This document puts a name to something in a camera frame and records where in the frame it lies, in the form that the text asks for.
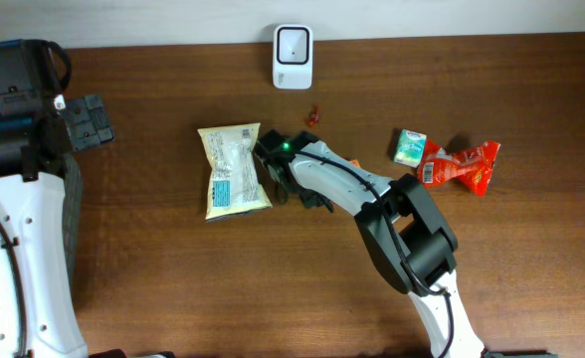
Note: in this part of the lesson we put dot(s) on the cream chips bag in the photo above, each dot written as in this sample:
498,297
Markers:
234,188

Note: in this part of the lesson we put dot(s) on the teal tissue pack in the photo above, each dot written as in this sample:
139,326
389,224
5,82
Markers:
410,148

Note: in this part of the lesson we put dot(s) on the orange snack packet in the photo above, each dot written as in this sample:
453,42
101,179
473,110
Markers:
473,166

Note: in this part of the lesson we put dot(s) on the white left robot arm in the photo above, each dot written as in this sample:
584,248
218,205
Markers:
40,192

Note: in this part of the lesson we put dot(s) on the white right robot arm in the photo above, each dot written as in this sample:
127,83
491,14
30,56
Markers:
405,234

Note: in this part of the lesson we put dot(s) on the small red wrapper scrap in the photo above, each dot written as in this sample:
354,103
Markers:
314,117

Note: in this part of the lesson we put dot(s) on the white barcode scanner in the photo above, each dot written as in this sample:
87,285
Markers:
292,57

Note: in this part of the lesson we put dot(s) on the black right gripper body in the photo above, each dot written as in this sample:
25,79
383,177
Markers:
309,198

